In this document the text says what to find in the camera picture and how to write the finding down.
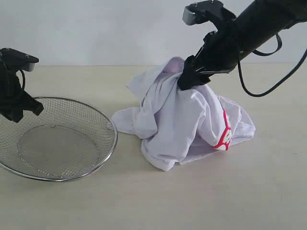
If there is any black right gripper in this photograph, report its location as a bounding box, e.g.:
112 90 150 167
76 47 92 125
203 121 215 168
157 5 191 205
177 14 262 91

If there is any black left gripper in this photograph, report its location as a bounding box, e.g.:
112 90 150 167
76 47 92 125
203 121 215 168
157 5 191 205
0 64 44 123

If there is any white t-shirt red lettering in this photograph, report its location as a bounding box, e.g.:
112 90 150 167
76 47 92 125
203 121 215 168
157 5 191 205
112 57 256 172

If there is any round metal mesh basket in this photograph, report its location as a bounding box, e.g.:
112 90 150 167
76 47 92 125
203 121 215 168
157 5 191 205
0 96 118 182

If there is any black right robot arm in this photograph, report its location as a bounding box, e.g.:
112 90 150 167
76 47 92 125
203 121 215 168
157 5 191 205
177 0 307 90

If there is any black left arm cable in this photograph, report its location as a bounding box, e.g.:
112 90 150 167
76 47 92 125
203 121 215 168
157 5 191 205
16 69 25 89

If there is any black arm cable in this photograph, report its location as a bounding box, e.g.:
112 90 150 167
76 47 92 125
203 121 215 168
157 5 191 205
237 33 307 97
16 69 25 89

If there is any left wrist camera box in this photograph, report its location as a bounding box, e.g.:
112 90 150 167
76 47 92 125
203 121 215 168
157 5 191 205
0 48 39 72

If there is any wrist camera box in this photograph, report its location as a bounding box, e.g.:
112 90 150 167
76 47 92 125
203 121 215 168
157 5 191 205
182 0 236 29
0 48 39 72

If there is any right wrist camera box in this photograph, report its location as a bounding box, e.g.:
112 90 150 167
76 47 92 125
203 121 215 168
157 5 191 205
182 0 236 29

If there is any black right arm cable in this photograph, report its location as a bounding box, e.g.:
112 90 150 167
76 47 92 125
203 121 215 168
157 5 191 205
237 33 307 97

